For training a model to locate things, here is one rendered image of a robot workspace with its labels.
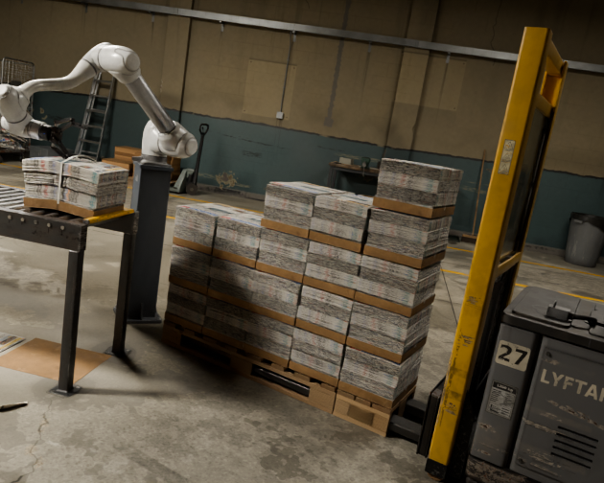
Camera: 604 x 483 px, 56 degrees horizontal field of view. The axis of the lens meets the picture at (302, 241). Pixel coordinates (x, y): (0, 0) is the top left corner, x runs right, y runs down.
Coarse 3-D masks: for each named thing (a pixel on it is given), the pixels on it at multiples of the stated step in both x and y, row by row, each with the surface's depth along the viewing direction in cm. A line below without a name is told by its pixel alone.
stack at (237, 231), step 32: (192, 224) 316; (224, 224) 305; (256, 224) 299; (192, 256) 319; (256, 256) 298; (288, 256) 288; (320, 256) 279; (352, 256) 270; (224, 288) 310; (256, 288) 298; (288, 288) 288; (352, 288) 271; (192, 320) 324; (224, 320) 312; (256, 320) 301; (320, 320) 281; (192, 352) 325; (224, 352) 331; (288, 352) 293; (320, 352) 283; (320, 384) 287
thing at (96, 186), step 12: (72, 168) 258; (84, 168) 258; (96, 168) 264; (108, 168) 272; (120, 168) 280; (72, 180) 259; (84, 180) 258; (96, 180) 257; (108, 180) 265; (120, 180) 277; (72, 192) 260; (84, 192) 259; (96, 192) 258; (108, 192) 268; (120, 192) 279; (72, 204) 261; (84, 204) 260; (96, 204) 259; (108, 204) 271; (120, 204) 284
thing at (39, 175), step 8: (24, 160) 261; (32, 160) 260; (40, 160) 260; (48, 160) 259; (56, 160) 262; (24, 168) 262; (32, 168) 261; (40, 168) 261; (48, 168) 260; (32, 176) 262; (40, 176) 262; (48, 176) 261; (32, 184) 263; (40, 184) 262; (48, 184) 261; (32, 192) 264; (40, 192) 264; (48, 192) 263; (48, 208) 264
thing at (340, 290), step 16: (176, 240) 323; (224, 256) 307; (240, 256) 302; (272, 272) 293; (288, 272) 288; (192, 288) 321; (208, 288) 314; (320, 288) 279; (336, 288) 275; (240, 304) 305; (176, 320) 329; (288, 320) 290; (224, 336) 312; (336, 336) 278; (256, 352) 303; (304, 368) 288; (336, 384) 280
